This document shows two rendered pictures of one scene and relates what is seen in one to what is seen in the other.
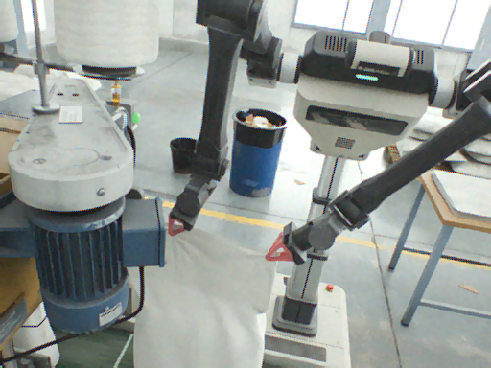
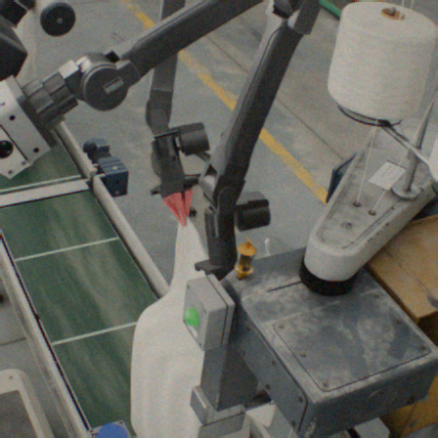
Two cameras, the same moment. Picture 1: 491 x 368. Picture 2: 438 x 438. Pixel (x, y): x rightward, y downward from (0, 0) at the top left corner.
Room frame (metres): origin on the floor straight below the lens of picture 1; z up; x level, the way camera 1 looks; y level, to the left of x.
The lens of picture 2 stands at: (1.61, 1.05, 2.11)
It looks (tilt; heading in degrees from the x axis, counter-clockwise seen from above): 36 degrees down; 232
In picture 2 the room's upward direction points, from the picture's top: 8 degrees clockwise
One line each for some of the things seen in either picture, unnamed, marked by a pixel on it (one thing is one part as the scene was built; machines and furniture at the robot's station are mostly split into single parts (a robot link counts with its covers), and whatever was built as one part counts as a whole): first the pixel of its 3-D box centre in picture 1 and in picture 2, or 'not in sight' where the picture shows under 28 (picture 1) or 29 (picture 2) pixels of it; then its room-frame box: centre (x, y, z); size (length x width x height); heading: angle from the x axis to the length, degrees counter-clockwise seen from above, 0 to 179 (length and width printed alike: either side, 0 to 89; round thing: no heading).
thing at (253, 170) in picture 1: (255, 153); not in sight; (3.13, -0.09, 0.32); 0.51 x 0.48 x 0.65; 173
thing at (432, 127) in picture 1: (434, 124); not in sight; (3.94, -1.88, 0.57); 0.66 x 0.42 x 0.13; 76
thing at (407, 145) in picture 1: (428, 147); not in sight; (3.89, -1.88, 0.33); 0.66 x 0.43 x 0.13; 83
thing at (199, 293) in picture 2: (122, 115); (207, 313); (1.06, 0.36, 1.28); 0.08 x 0.05 x 0.09; 83
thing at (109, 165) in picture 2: not in sight; (100, 163); (0.36, -1.36, 0.35); 0.30 x 0.15 x 0.15; 83
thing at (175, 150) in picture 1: (185, 156); not in sight; (3.30, 0.55, 0.13); 0.30 x 0.30 x 0.26
